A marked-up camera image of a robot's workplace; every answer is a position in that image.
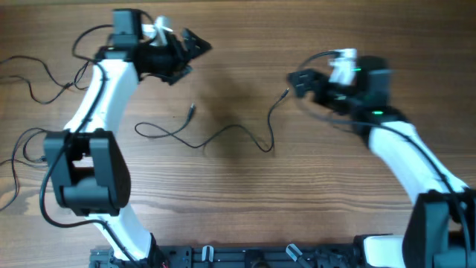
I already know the black cable bundle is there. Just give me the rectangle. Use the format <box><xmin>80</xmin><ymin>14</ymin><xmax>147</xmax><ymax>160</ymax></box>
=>
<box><xmin>134</xmin><ymin>87</ymin><xmax>291</xmax><ymax>153</ymax></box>

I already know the separated black cable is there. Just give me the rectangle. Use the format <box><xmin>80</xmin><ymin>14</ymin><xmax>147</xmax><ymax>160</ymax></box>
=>
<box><xmin>0</xmin><ymin>55</ymin><xmax>92</xmax><ymax>105</ymax></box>
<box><xmin>0</xmin><ymin>127</ymin><xmax>49</xmax><ymax>213</ymax></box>

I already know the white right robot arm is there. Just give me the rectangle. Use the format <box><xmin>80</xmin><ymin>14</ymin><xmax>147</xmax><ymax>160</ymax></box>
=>
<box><xmin>287</xmin><ymin>51</ymin><xmax>475</xmax><ymax>267</ymax></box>

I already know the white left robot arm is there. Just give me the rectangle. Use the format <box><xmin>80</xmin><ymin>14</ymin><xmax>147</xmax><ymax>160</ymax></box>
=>
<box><xmin>42</xmin><ymin>8</ymin><xmax>211</xmax><ymax>267</ymax></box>

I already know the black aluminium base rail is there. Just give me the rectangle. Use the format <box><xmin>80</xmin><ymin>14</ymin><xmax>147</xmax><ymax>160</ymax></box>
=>
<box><xmin>89</xmin><ymin>243</ymin><xmax>361</xmax><ymax>268</ymax></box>

